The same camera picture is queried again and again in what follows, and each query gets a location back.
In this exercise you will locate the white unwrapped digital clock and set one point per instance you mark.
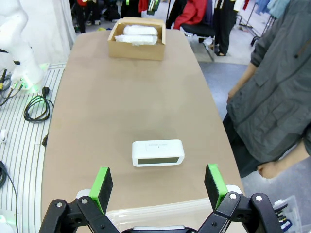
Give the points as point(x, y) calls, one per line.
point(158, 150)

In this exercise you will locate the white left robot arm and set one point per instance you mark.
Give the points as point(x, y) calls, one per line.
point(22, 60)

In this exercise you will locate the person's left hand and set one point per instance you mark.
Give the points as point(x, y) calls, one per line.
point(268, 170)

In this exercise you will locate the black office chair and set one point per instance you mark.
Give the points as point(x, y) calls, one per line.
point(199, 29)

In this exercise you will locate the person in black clothes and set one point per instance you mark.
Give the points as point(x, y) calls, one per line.
point(224, 24)

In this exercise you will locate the person's left forearm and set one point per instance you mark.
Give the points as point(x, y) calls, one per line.
point(294, 157)

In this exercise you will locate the small white adapter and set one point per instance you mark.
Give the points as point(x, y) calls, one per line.
point(3, 135)

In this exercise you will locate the red jacket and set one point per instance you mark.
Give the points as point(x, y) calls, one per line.
point(192, 14)

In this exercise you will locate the clear box with tools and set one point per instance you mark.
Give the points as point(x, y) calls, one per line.
point(289, 218)

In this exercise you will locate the person's right hand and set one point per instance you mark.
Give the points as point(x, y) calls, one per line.
point(234, 93)

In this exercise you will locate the white slotted base platform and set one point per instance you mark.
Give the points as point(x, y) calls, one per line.
point(24, 150)

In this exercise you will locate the bubble-wrapped clock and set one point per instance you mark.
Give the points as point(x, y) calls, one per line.
point(139, 30)
point(136, 40)

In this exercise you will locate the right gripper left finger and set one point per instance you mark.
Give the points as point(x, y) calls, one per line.
point(103, 189)

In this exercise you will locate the person in grey jacket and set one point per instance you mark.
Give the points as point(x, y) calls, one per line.
point(274, 85)

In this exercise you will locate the clear plastic container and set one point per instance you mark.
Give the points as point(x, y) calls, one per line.
point(150, 216)

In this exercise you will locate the open brown cardboard box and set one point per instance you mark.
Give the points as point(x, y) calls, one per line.
point(136, 52)

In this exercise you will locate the person's right forearm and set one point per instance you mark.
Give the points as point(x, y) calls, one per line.
point(246, 75)

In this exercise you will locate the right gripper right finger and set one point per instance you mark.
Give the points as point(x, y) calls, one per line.
point(213, 187)

